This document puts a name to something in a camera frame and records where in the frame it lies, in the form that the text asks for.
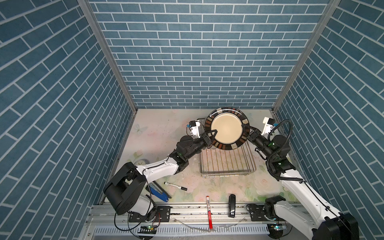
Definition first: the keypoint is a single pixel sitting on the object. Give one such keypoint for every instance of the aluminium corner post right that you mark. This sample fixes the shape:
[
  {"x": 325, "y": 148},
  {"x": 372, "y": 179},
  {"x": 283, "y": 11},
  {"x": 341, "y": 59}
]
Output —
[{"x": 319, "y": 28}]

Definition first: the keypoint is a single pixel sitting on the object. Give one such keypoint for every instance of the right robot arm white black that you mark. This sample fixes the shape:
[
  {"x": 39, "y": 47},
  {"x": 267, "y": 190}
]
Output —
[{"x": 323, "y": 221}]

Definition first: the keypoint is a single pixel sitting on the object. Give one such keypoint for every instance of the black white marker pen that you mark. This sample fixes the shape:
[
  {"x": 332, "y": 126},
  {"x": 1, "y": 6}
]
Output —
[{"x": 176, "y": 186}]

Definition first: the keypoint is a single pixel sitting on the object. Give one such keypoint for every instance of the red white pen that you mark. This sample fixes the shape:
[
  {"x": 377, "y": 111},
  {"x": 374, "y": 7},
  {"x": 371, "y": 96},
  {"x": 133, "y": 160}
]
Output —
[{"x": 209, "y": 213}]

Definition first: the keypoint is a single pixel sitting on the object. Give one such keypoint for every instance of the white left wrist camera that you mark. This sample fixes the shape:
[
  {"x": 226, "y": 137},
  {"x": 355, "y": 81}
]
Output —
[{"x": 194, "y": 129}]

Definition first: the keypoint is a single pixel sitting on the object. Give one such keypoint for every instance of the aluminium corner post left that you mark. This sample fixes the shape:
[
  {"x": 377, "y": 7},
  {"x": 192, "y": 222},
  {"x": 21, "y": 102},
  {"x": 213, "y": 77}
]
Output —
[{"x": 95, "y": 27}]

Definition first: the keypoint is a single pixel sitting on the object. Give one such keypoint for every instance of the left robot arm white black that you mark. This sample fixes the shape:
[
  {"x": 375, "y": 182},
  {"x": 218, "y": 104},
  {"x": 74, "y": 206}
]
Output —
[{"x": 124, "y": 190}]

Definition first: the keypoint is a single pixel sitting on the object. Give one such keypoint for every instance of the aluminium corner post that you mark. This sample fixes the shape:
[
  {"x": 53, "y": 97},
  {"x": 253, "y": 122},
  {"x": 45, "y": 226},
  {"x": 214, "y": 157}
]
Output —
[
  {"x": 319, "y": 28},
  {"x": 95, "y": 27}
]

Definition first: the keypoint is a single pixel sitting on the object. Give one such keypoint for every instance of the blue stapler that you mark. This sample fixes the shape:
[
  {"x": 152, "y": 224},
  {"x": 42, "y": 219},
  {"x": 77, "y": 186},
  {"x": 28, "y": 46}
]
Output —
[{"x": 155, "y": 189}]

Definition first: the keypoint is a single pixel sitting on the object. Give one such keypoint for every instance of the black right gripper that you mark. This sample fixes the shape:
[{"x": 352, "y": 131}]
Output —
[{"x": 255, "y": 135}]

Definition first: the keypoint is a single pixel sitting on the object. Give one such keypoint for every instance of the black rectangular remote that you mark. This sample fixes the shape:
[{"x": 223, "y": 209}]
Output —
[{"x": 232, "y": 206}]

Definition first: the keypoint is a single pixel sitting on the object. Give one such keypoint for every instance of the metal wire dish rack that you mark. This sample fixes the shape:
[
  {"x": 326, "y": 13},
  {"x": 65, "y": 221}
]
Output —
[{"x": 220, "y": 163}]

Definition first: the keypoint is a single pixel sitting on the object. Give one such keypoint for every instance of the white cable comb strip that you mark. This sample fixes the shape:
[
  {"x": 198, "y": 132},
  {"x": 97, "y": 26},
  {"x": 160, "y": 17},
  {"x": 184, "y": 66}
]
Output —
[{"x": 181, "y": 230}]

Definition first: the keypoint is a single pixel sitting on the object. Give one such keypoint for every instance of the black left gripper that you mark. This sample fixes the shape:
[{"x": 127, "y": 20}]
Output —
[{"x": 205, "y": 140}]

